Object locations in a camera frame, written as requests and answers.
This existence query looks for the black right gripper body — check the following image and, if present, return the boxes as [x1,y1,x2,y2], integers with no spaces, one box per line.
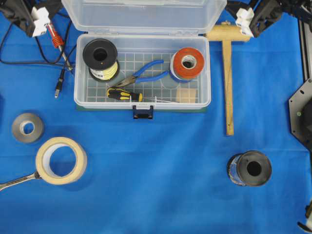
[225,0,297,38]

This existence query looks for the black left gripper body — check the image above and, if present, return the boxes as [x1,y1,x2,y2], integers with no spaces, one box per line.
[0,0,62,37]

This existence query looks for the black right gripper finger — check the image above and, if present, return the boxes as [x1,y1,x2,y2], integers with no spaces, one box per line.
[235,8,254,37]

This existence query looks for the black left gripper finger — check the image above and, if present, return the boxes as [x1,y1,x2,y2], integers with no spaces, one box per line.
[32,7,50,37]

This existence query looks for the clear plastic tool box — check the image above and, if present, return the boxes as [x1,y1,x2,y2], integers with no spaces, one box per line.
[62,0,227,112]

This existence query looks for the dark blue box latch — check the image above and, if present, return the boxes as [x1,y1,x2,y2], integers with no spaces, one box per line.
[133,105,154,119]

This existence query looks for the wooden mallet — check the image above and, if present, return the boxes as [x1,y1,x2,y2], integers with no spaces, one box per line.
[206,21,250,136]

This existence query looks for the red tape roll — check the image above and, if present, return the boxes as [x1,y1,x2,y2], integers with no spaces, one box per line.
[169,47,205,83]

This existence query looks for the small wooden block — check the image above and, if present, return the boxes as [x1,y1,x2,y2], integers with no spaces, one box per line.
[175,88,197,103]

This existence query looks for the black yellow screwdriver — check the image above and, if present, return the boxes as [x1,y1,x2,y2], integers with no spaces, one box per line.
[106,87,178,104]

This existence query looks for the grey tape roll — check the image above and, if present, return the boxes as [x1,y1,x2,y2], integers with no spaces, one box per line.
[12,113,44,143]

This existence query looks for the beige masking tape roll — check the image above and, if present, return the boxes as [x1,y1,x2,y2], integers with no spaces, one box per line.
[36,137,88,185]

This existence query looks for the blue table cloth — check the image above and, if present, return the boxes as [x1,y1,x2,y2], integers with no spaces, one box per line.
[0,15,312,234]

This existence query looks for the silver metal wrench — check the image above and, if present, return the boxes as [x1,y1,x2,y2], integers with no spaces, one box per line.
[0,171,42,191]

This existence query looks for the black white object at corner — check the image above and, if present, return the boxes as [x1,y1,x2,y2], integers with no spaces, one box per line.
[297,200,312,234]

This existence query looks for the orange handled soldering iron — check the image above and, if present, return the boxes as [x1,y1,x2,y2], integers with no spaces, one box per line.
[47,22,72,71]

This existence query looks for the silver aluminium rail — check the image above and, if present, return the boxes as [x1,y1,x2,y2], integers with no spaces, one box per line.
[298,20,312,82]

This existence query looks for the black power cable with plug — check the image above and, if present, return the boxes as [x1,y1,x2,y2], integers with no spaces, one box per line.
[0,9,77,98]

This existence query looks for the black yellow wire spool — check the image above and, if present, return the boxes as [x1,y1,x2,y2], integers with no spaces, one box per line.
[82,39,120,82]

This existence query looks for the blue handled pliers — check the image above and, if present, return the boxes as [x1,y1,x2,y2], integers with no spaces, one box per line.
[110,59,169,89]

